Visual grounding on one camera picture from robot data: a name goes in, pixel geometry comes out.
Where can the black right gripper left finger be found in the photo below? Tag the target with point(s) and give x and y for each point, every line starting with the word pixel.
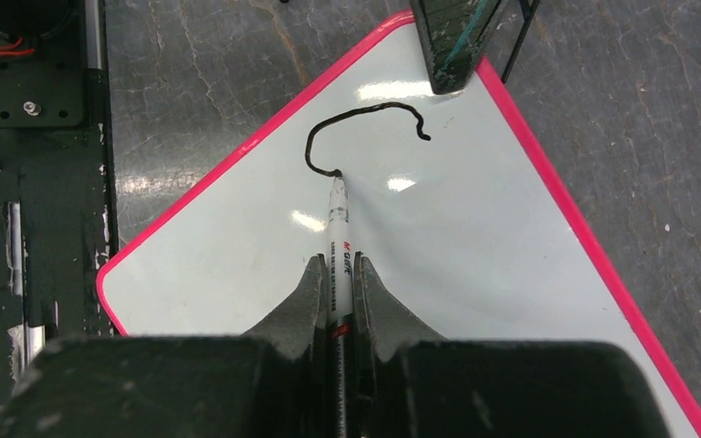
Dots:
pixel 265 382

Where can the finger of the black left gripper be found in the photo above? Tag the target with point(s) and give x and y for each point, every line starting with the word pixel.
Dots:
pixel 454 35

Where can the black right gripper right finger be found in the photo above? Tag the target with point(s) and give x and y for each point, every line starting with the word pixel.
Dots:
pixel 412 382

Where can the white black marker pen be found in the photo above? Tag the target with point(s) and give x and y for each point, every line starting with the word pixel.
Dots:
pixel 340 303

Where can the pink framed whiteboard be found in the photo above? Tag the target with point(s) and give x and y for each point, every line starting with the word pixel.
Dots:
pixel 474 230

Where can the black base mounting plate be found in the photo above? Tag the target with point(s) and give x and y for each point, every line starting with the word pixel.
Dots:
pixel 57 227

